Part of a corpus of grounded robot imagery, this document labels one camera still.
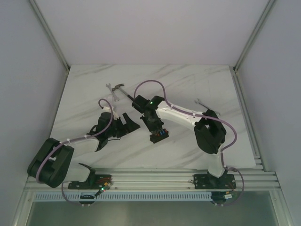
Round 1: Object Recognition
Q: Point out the black fuse box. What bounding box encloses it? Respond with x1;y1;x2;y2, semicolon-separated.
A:
150;129;169;144

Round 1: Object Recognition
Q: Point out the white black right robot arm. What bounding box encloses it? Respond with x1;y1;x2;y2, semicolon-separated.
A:
132;95;227;189

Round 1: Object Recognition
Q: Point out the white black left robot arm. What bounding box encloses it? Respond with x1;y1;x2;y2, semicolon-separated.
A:
27;112;140;189

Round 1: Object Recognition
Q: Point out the silver wrench left side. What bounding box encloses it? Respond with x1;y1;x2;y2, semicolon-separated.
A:
106;83;120;102

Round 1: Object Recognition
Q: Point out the silver wrench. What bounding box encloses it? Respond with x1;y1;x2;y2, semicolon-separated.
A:
194;98;221;116
106;83;120;102

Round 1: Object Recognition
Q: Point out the silver wrench right side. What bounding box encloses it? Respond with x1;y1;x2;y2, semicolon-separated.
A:
194;98;221;116

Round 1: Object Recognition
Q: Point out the black handle claw hammer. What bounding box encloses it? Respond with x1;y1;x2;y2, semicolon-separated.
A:
112;83;134;101

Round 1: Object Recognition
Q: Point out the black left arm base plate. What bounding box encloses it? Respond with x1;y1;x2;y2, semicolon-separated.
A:
68;174;111;190

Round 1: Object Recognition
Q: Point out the white slotted cable duct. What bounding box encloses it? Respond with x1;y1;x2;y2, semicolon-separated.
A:
33;191;212;202

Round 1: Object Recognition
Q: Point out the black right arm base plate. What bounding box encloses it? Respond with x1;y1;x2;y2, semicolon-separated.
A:
192;174;237;190

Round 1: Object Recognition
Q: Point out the aluminium mounting rail frame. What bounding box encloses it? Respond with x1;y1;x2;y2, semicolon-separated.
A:
23;65;282;191

